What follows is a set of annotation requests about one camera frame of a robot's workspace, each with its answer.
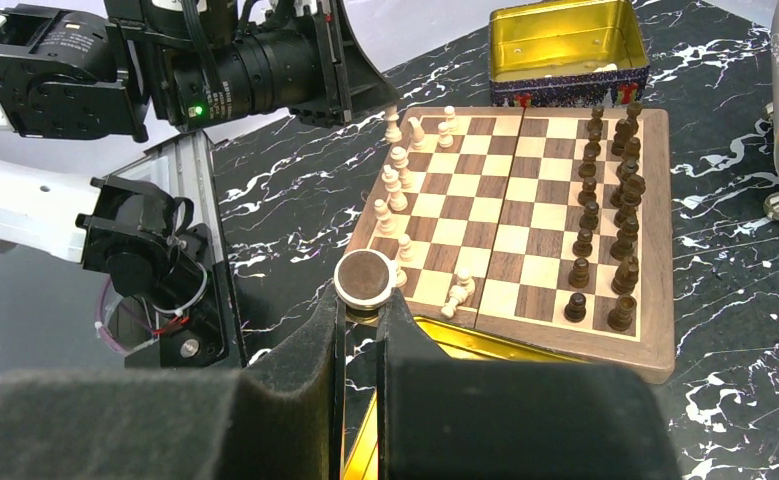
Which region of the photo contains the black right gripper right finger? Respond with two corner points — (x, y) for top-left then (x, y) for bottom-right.
(377, 292), (681, 479)

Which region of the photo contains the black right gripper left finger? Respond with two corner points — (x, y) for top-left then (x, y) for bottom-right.
(0, 291), (345, 479)

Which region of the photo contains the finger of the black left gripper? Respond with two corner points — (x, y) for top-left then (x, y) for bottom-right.
(325, 0), (399, 125)

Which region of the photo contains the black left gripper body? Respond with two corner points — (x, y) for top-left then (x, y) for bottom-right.
(169, 1), (336, 130)

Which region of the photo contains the white chess piece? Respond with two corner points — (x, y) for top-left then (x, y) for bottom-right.
(407, 117), (427, 151)
(333, 249), (399, 311)
(383, 105), (403, 144)
(390, 146), (414, 189)
(373, 198), (397, 237)
(440, 268), (476, 319)
(397, 234), (415, 262)

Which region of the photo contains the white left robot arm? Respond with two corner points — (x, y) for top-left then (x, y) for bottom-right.
(0, 1), (398, 368)

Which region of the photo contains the gold tin with white pieces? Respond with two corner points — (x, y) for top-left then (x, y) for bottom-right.
(488, 0), (650, 108)

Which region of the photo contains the wooden chess board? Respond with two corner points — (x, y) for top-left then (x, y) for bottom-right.
(349, 107), (676, 384)

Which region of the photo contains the dark chess pieces row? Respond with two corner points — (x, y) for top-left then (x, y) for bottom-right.
(562, 101), (646, 336)

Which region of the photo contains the empty gold tin lid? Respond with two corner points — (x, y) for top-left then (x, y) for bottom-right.
(342, 317), (579, 479)

